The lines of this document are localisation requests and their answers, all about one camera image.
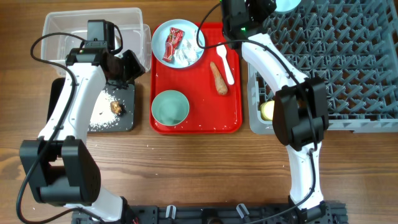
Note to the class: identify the red snack wrapper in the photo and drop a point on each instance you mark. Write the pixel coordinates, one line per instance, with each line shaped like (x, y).
(172, 42)

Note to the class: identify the light blue bowl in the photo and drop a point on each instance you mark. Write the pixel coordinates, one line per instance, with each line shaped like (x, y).
(286, 6)

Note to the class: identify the orange carrot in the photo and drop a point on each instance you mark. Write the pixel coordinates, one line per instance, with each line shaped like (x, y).
(219, 82)

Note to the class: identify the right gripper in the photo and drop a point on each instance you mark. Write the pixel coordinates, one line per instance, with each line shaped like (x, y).
(262, 13)

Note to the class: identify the grey dishwasher rack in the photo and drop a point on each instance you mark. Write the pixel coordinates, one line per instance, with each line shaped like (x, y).
(352, 46)

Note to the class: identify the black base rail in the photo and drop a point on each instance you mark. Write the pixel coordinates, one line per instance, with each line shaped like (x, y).
(335, 213)

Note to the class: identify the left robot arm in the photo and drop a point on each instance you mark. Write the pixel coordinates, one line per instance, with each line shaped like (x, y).
(59, 169)

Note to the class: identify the white plastic spoon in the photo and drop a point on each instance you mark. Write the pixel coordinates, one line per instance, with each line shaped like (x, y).
(222, 52)

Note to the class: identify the clear plastic bin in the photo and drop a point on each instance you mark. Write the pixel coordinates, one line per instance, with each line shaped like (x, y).
(135, 33)

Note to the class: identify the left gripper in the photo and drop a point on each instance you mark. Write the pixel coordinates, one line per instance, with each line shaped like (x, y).
(136, 68)

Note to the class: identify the mint green bowl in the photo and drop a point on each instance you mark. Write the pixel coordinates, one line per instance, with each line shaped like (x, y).
(170, 108)

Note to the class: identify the brown food chunk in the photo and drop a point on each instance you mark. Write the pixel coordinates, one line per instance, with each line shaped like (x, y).
(117, 108)

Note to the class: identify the black waste tray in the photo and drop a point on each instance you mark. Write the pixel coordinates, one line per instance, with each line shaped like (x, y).
(125, 92)

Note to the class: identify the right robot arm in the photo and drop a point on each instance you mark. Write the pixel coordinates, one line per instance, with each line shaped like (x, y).
(300, 115)

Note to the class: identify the crumpled white tissue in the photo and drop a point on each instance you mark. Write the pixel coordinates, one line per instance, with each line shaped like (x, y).
(188, 51)

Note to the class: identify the white rice pile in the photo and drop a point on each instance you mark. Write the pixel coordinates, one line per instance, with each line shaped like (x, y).
(102, 118)

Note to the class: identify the yellow plastic cup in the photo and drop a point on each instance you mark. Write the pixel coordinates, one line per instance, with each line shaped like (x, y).
(267, 110)

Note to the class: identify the red serving tray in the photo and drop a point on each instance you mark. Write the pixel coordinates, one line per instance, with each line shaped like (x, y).
(209, 112)

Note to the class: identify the light blue plate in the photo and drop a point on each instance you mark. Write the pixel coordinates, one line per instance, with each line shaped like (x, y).
(161, 33)

